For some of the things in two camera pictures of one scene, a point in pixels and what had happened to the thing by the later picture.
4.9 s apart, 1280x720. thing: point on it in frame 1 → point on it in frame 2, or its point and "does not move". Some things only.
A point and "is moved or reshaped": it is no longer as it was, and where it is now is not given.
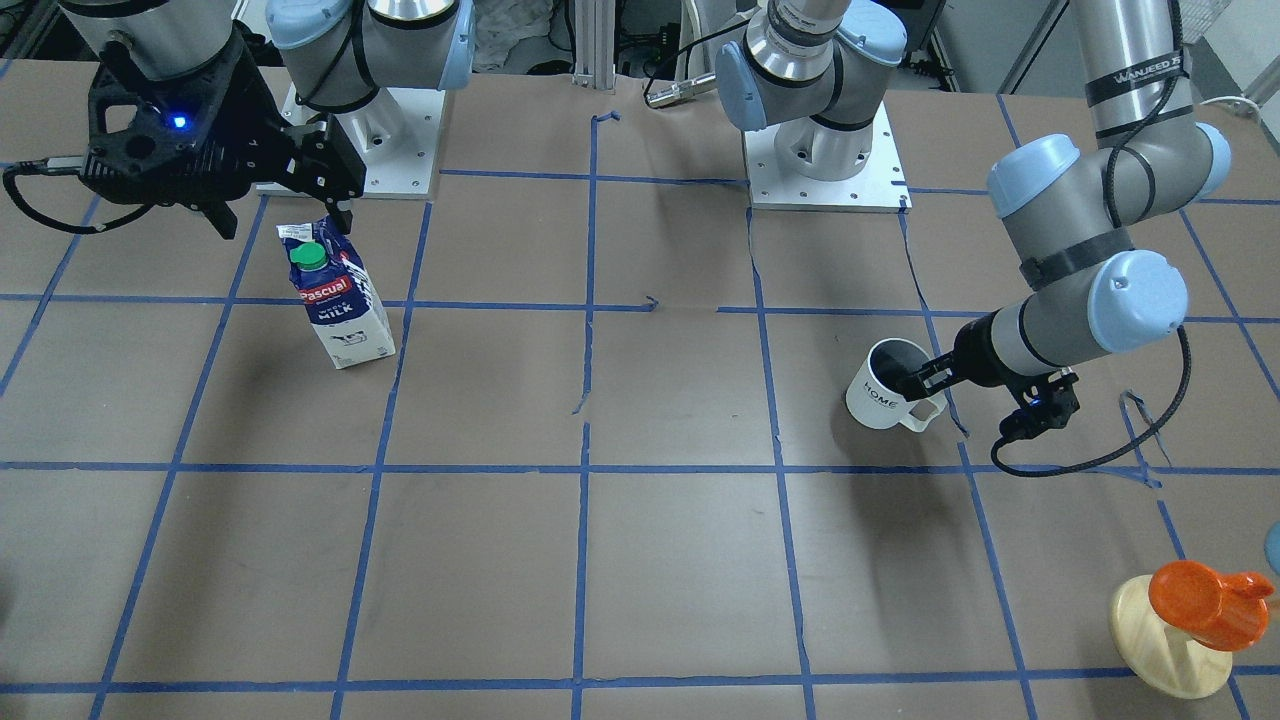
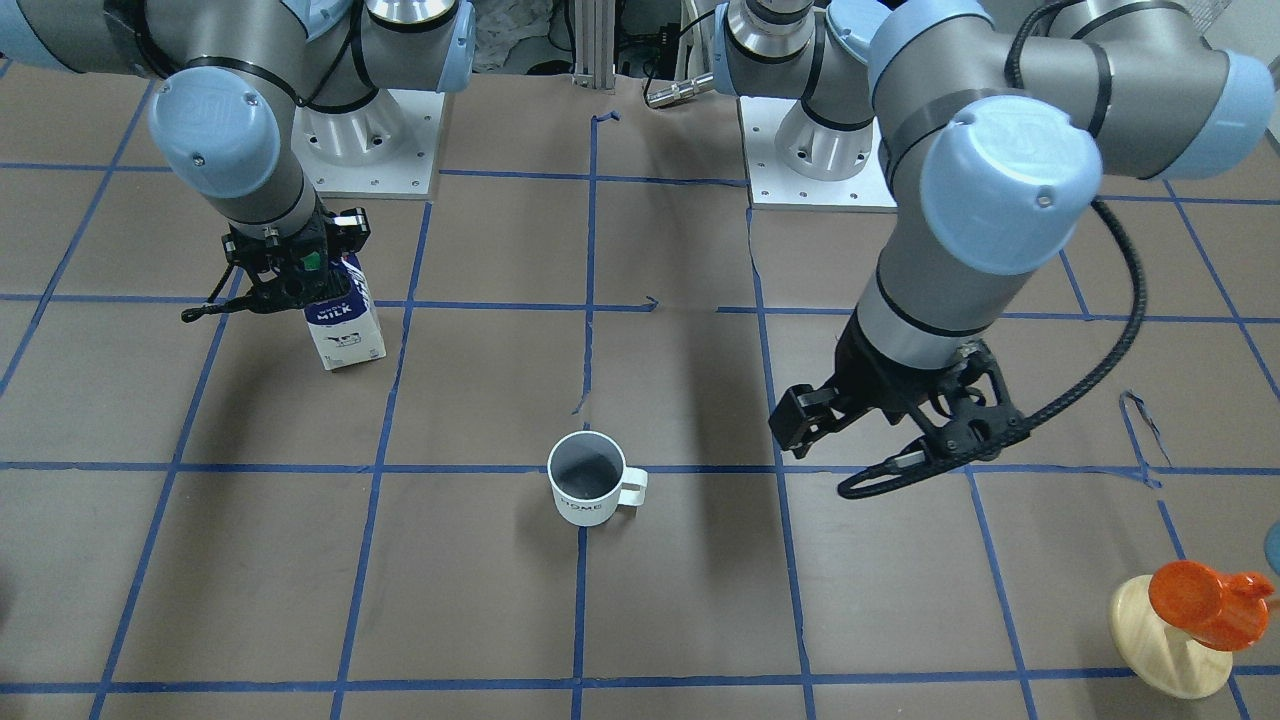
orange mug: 1224,611 does not move
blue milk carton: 338,293 does not move
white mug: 878,396 is moved or reshaped
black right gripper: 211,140 → 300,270
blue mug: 1272,547 does not move
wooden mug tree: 1170,662 does not move
